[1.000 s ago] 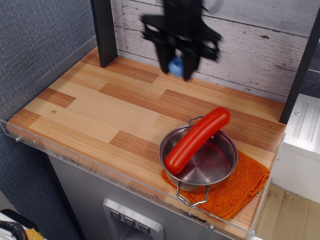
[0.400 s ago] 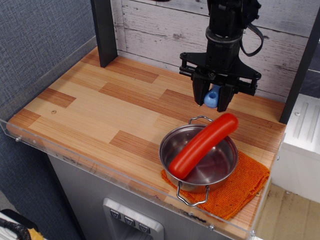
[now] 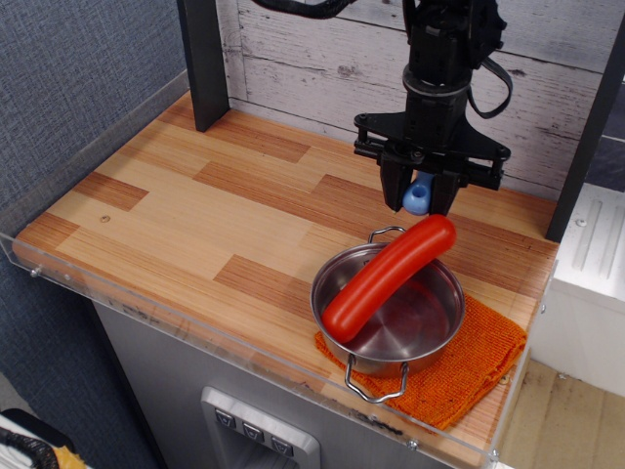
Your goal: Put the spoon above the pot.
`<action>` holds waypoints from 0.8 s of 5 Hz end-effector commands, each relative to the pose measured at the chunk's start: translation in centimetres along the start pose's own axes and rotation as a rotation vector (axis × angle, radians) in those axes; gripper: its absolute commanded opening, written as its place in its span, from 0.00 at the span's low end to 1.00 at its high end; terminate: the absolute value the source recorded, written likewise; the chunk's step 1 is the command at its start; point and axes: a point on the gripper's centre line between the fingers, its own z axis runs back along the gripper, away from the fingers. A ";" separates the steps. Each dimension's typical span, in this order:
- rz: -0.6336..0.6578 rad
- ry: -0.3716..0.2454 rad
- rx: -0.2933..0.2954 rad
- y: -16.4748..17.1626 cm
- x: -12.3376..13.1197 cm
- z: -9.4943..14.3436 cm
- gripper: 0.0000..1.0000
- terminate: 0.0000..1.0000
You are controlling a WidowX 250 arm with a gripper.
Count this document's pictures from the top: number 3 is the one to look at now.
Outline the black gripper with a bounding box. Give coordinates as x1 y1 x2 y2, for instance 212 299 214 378
354 85 510 215

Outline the blue and grey toy spoon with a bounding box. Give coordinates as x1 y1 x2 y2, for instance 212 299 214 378
402 171 434 216

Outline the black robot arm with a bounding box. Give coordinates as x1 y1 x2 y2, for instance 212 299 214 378
354 1 513 215

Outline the red toy sausage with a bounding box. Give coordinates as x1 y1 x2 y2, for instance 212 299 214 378
321 215 457 344

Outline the orange knitted cloth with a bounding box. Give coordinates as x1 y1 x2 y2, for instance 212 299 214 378
313 291 528 432

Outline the white toy sink unit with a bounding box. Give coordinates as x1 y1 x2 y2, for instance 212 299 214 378
529 184 624 396

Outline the grey dispenser button panel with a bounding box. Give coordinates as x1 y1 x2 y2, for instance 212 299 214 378
201 386 321 468

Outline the silver toy fridge cabinet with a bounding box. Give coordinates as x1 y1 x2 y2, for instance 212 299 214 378
96 305 441 468

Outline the steel pot with handles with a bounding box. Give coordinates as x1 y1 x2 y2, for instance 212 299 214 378
311 226 465 405

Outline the black right vertical post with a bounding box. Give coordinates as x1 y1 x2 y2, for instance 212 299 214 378
545 20 624 242

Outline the black braided cable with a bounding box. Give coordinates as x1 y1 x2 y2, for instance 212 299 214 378
248 0 357 21

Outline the clear acrylic guard rail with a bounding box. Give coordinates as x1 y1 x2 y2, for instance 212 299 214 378
0 72 561 469

